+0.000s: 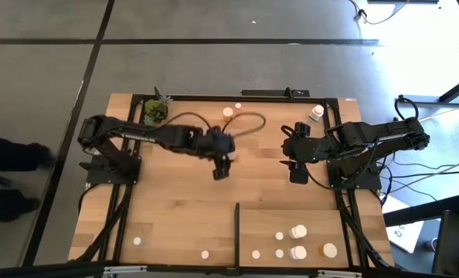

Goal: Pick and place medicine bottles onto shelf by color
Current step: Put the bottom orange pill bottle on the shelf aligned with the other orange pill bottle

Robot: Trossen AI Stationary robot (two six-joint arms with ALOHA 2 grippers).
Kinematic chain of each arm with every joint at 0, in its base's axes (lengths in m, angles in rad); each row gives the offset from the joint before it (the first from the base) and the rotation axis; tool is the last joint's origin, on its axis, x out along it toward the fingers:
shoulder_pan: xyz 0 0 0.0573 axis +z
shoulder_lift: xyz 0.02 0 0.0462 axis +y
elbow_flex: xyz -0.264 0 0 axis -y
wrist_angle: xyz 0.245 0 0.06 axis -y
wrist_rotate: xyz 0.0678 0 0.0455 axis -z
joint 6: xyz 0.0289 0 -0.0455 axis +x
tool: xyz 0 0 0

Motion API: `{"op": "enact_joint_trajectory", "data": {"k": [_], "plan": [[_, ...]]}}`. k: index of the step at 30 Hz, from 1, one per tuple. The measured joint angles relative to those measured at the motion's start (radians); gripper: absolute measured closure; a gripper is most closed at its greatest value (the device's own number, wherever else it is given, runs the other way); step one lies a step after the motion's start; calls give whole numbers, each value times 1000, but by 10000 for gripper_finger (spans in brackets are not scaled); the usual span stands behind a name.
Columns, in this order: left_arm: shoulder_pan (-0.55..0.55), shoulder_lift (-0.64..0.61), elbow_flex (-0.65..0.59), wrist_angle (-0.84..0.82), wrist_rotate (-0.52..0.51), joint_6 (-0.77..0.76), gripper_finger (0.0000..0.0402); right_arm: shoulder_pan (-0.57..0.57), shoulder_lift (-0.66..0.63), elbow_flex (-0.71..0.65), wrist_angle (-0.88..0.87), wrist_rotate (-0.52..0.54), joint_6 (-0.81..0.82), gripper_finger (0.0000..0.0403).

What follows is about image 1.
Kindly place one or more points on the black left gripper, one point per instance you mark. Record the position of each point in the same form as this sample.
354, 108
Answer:
212, 144

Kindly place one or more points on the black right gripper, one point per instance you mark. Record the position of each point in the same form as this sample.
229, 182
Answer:
303, 150

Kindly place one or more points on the large orange pill bottle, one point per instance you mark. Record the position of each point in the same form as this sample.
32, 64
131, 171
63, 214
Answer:
228, 113
328, 250
233, 155

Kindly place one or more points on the white bottle blue label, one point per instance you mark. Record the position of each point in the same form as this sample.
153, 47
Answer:
298, 231
317, 112

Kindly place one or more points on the small pink pill bottle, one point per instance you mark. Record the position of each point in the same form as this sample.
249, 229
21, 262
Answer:
238, 107
205, 254
256, 254

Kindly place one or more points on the large white medicine bottle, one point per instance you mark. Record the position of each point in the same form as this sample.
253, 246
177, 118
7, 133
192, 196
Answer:
298, 252

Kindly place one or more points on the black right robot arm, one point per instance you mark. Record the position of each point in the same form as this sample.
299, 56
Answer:
380, 135

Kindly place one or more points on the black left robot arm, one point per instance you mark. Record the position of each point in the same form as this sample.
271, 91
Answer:
156, 135

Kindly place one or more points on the potted green succulent plant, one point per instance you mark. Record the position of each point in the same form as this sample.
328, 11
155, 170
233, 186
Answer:
156, 110

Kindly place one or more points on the white paper sheet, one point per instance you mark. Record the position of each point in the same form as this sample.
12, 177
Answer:
405, 235

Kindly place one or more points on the black diagonal bar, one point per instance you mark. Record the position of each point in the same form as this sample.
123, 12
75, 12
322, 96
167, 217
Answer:
422, 211

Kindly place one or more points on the black floor stand base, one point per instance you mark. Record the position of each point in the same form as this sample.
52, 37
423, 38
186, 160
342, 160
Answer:
426, 99

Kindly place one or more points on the black computer case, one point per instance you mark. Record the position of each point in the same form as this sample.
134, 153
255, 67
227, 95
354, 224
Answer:
455, 247

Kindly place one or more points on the person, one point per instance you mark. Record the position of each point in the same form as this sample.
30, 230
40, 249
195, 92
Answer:
13, 156

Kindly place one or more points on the black table frame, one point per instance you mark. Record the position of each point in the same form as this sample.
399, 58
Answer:
214, 98

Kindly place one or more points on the black camera bracket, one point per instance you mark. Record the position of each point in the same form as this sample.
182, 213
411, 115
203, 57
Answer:
268, 92

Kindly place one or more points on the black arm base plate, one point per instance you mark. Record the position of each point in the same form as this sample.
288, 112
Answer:
364, 182
106, 178

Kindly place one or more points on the silver corner bracket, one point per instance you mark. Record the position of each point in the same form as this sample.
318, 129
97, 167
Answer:
339, 274
125, 270

